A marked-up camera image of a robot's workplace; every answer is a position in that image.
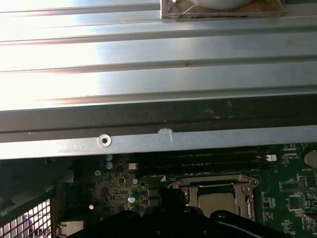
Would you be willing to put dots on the CPU socket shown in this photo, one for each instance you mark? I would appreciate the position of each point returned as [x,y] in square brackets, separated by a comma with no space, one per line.
[248,189]

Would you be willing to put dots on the black and grey PC case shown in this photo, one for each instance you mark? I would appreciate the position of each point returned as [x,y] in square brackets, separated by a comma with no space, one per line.
[223,140]

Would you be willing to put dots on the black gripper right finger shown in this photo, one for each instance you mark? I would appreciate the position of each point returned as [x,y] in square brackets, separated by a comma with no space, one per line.
[210,225]

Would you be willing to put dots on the silver coin battery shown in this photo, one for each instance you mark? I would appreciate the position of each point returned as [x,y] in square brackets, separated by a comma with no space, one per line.
[312,159]

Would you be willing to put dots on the RAM slot with white clips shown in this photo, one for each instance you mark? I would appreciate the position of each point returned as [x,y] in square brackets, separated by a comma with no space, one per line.
[198,161]

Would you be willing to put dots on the RAM slot with black clips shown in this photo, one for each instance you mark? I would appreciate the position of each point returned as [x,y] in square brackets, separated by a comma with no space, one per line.
[198,155]
[198,168]

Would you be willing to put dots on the green motherboard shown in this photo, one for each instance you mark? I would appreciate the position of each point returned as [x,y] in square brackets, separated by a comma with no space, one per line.
[277,198]

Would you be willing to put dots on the silver CPU with green edge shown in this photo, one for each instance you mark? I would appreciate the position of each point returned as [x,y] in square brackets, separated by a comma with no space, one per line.
[218,202]

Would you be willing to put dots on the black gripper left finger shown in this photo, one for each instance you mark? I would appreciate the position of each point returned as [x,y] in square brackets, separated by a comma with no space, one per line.
[138,225]

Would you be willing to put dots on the metal socket cover frame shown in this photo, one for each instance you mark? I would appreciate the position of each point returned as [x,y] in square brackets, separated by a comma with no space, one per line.
[241,203]

